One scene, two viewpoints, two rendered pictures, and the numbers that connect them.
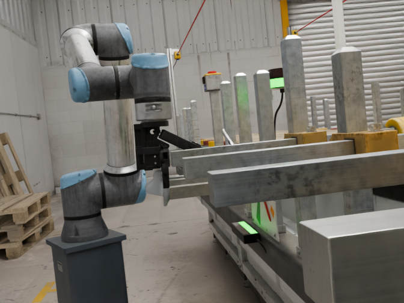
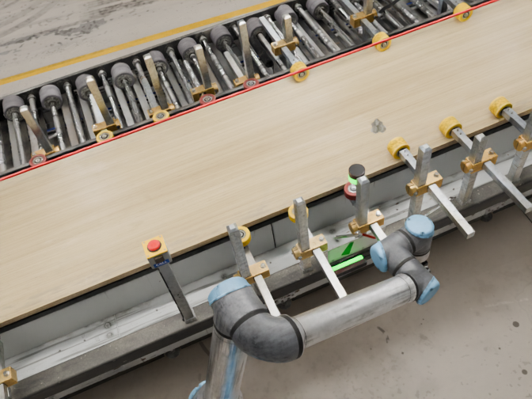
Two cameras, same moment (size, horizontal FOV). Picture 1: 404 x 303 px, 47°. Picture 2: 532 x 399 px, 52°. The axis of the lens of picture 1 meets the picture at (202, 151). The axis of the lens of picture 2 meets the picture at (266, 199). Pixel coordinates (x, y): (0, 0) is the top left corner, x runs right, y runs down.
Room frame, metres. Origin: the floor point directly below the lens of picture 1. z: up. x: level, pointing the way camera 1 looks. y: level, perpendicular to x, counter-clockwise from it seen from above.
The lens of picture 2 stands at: (1.73, 0.98, 2.64)
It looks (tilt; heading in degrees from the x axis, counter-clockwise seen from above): 52 degrees down; 263
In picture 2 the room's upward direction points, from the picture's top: 10 degrees counter-clockwise
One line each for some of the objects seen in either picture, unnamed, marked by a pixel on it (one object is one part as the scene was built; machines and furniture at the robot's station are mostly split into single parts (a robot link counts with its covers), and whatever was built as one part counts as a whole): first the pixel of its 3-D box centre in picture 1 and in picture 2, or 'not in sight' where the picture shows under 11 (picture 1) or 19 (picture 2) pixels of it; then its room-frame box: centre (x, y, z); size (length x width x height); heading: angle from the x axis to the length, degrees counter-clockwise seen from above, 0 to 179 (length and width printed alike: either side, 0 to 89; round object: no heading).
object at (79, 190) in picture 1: (82, 192); not in sight; (1.90, 0.51, 0.79); 0.17 x 0.15 x 0.18; 107
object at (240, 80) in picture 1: (246, 148); (302, 238); (1.49, -0.14, 0.92); 0.04 x 0.04 x 0.48; 8
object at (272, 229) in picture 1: (262, 213); (356, 245); (1.27, -0.15, 0.75); 0.26 x 0.01 x 0.10; 8
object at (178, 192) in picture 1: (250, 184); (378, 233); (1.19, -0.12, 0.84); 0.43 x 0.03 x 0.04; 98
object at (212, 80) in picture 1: (213, 83); (157, 252); (1.99, -0.08, 1.18); 0.07 x 0.07 x 0.08; 8
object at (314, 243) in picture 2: not in sight; (309, 248); (1.46, -0.15, 0.84); 0.14 x 0.06 x 0.05; 8
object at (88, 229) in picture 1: (83, 225); not in sight; (1.90, 0.51, 0.65); 0.19 x 0.19 x 0.10
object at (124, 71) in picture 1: (139, 81); (393, 252); (1.27, 0.15, 1.14); 0.12 x 0.12 x 0.09; 17
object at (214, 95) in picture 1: (219, 143); (176, 290); (1.99, -0.08, 0.93); 0.05 x 0.05 x 0.45; 8
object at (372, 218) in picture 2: not in sight; (366, 222); (1.22, -0.18, 0.85); 0.14 x 0.06 x 0.05; 8
